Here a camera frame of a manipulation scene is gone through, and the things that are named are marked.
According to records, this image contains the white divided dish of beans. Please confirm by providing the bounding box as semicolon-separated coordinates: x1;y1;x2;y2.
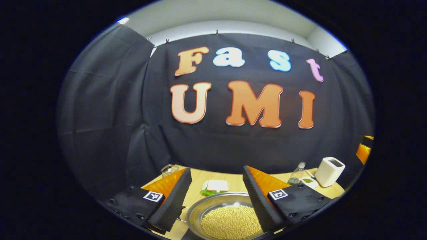
300;176;319;189

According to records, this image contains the small metal grater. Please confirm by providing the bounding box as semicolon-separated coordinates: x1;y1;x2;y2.
161;164;179;178

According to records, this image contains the clear plastic water bottle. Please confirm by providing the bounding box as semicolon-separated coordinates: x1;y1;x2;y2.
287;162;306;186

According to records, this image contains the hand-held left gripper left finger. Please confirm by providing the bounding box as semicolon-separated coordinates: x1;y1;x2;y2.
103;168;193;233

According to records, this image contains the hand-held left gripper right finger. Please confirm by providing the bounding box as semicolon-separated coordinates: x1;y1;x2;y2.
242;165;332;233

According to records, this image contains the white toaster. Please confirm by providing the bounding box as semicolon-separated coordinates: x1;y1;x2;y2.
314;157;346;188

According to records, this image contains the pile of soybeans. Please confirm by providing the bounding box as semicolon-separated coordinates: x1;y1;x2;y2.
200;205;264;240

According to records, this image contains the sandwich with lettuce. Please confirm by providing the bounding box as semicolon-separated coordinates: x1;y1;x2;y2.
200;180;229;197

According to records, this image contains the steel pot with black handles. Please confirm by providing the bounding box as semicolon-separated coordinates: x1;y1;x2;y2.
178;192;268;240

